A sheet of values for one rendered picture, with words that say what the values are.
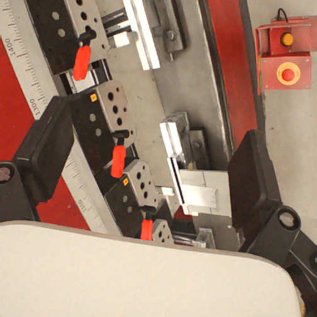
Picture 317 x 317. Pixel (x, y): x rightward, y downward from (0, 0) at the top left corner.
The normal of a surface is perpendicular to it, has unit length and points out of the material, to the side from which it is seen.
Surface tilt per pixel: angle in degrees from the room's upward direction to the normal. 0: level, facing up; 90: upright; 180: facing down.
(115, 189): 90
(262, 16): 0
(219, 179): 0
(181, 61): 0
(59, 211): 90
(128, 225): 90
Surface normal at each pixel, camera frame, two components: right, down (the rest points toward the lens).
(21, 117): 0.84, 0.02
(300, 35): -0.47, 0.51
